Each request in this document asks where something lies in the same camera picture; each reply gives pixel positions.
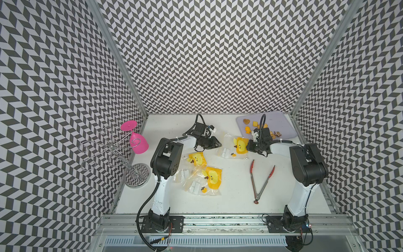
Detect duck print resealable bag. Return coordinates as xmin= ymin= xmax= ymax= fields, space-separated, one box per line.
xmin=216 ymin=132 xmax=249 ymax=160

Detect lavender plastic tray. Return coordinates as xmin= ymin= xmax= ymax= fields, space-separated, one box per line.
xmin=236 ymin=111 xmax=297 ymax=140

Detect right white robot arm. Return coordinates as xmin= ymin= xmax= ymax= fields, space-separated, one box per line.
xmin=247 ymin=128 xmax=328 ymax=233

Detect chrome wire glass rack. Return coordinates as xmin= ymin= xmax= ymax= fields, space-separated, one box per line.
xmin=78 ymin=126 xmax=151 ymax=188

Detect duck print bag lower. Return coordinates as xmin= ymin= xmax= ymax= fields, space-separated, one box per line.
xmin=174 ymin=165 xmax=222 ymax=196

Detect duck print bag upper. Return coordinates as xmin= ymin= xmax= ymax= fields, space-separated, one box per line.
xmin=181 ymin=152 xmax=207 ymax=168

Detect red metal tongs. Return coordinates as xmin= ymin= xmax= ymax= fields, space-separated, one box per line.
xmin=249 ymin=160 xmax=277 ymax=205

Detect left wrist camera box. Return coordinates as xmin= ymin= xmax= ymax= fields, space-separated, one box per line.
xmin=190 ymin=122 xmax=216 ymax=138

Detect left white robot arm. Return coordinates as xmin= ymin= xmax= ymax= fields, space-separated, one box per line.
xmin=136 ymin=135 xmax=222 ymax=233

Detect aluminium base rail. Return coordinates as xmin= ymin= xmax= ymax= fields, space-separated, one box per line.
xmin=89 ymin=214 xmax=366 ymax=252

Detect pink plastic wine glass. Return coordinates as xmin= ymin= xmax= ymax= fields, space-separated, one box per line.
xmin=120 ymin=120 xmax=149 ymax=154

